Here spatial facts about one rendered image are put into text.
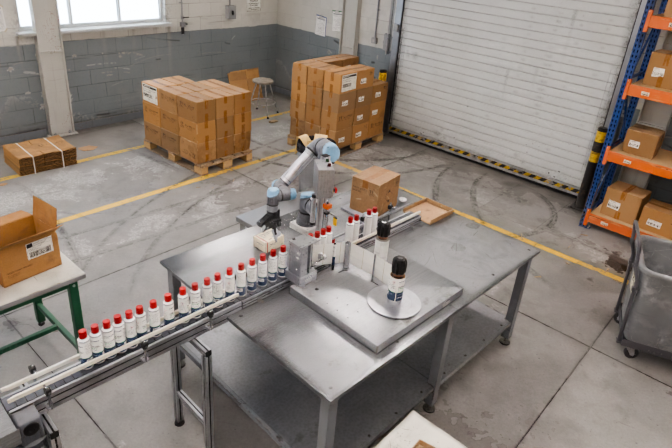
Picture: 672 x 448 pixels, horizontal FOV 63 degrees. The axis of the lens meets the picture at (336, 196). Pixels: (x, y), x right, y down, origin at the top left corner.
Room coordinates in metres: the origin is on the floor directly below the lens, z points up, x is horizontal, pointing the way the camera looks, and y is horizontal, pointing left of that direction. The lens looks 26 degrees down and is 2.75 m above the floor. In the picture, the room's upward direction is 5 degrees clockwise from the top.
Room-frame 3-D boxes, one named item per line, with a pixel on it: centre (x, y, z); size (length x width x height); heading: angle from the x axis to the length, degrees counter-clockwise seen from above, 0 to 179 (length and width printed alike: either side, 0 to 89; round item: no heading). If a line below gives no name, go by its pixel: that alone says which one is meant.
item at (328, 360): (3.13, -0.21, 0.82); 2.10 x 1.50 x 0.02; 138
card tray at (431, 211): (3.84, -0.72, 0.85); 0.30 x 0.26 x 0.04; 138
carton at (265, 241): (3.14, 0.42, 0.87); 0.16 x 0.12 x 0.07; 140
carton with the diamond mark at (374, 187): (3.81, -0.29, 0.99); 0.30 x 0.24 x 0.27; 145
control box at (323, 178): (3.08, 0.08, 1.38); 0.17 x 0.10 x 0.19; 13
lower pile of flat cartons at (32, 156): (5.94, 3.51, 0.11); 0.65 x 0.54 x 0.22; 137
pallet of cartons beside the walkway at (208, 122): (6.62, 1.83, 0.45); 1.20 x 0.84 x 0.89; 52
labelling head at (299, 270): (2.73, 0.17, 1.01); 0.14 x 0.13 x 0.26; 138
